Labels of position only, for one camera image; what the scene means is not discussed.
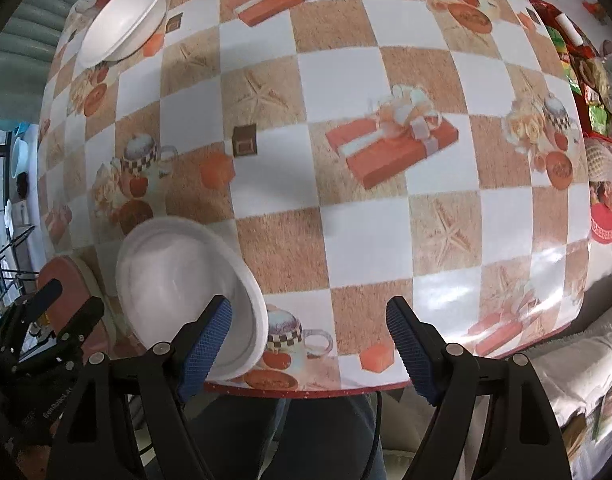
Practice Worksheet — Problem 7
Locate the white paper roll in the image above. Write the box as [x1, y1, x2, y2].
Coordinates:
[556, 12, 585, 47]

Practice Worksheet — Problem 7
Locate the light blue plastic basin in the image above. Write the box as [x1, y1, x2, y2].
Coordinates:
[10, 137, 40, 179]

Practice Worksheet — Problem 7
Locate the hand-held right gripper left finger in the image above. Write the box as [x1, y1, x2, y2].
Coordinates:
[50, 294, 234, 480]

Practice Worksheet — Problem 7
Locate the clear plastic bag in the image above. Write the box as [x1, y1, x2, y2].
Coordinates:
[583, 40, 612, 106]

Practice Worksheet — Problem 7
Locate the black cable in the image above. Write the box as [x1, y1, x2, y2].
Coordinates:
[355, 390, 385, 480]

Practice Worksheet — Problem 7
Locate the pink square plate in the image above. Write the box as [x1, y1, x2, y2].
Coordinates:
[36, 255, 114, 353]

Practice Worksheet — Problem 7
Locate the red round tray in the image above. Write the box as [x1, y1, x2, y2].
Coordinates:
[528, 0, 612, 249]

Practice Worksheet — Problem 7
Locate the fruit in white foam net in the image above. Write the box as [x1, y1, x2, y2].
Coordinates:
[585, 137, 612, 184]

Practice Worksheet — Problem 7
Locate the white bowl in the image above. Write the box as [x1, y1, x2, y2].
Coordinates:
[115, 217, 270, 382]
[76, 0, 169, 69]

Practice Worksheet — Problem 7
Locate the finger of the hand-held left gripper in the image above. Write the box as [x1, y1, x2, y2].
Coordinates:
[53, 296, 105, 348]
[0, 279, 63, 341]

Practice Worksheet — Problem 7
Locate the small green snack packet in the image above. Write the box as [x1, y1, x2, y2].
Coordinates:
[588, 102, 610, 134]

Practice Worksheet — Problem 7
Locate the black metal rack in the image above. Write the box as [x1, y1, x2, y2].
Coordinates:
[0, 224, 40, 307]

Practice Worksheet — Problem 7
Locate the white sofa blanket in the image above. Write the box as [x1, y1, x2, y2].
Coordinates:
[530, 319, 612, 480]

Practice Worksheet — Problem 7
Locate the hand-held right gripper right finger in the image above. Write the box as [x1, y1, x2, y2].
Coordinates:
[385, 296, 572, 480]

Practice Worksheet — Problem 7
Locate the printed checkered tablecloth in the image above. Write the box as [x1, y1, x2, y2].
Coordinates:
[36, 0, 592, 400]

